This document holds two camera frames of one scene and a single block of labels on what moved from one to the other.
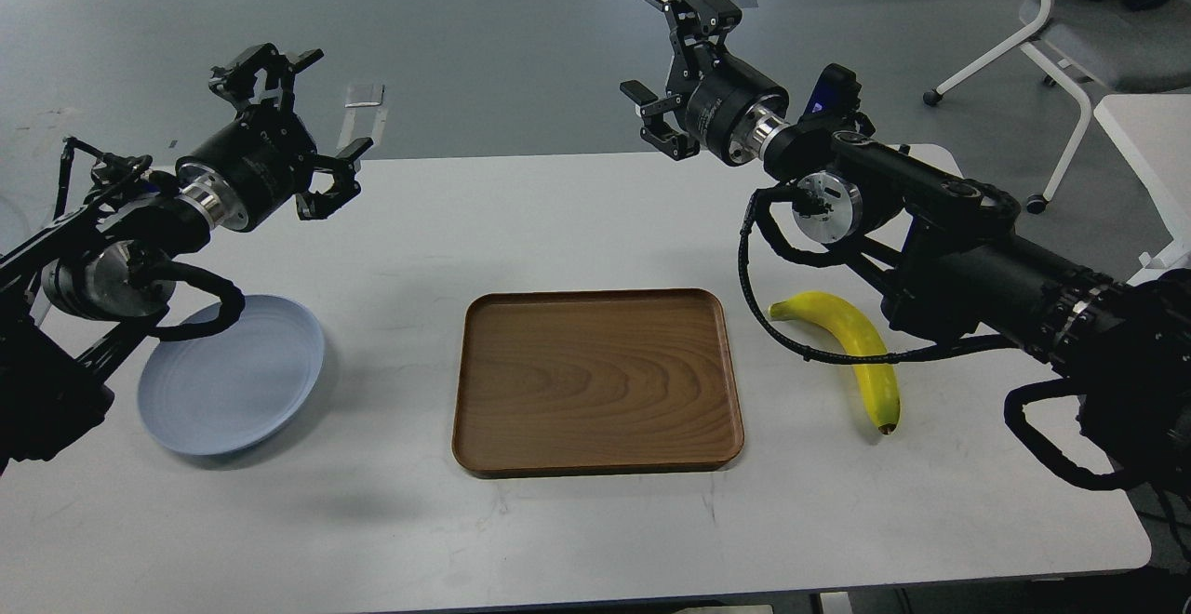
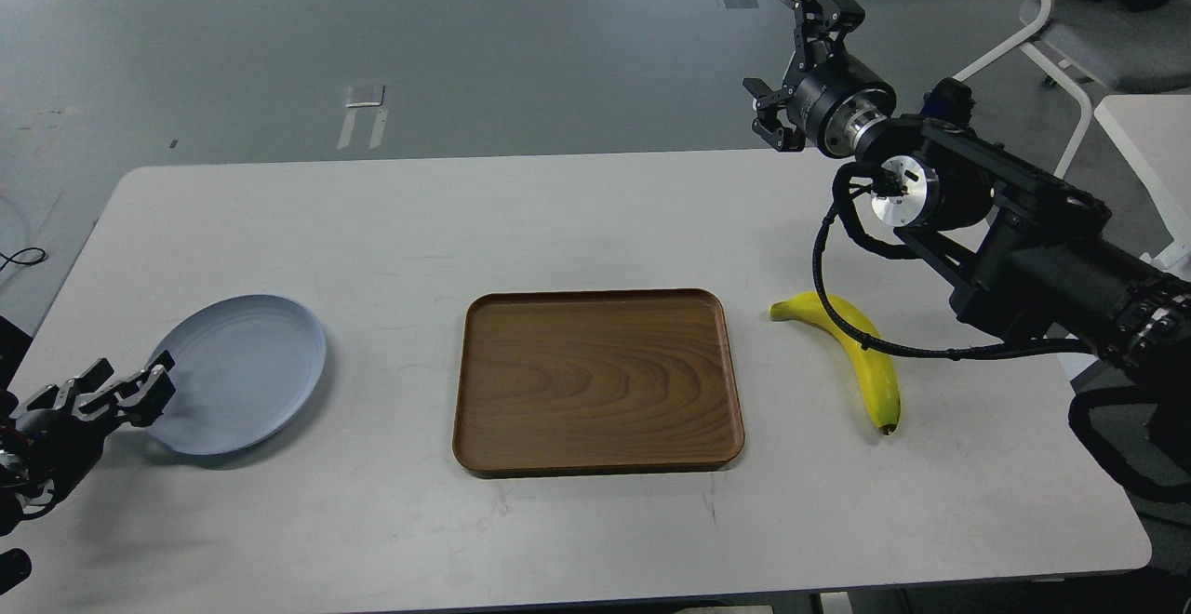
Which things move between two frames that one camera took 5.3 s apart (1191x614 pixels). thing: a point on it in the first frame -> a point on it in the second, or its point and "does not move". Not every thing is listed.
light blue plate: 235,390 does not move
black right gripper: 731,109 -> 830,104
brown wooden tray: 594,381 does not move
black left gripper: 247,168 -> 141,396
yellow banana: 857,330 does not move
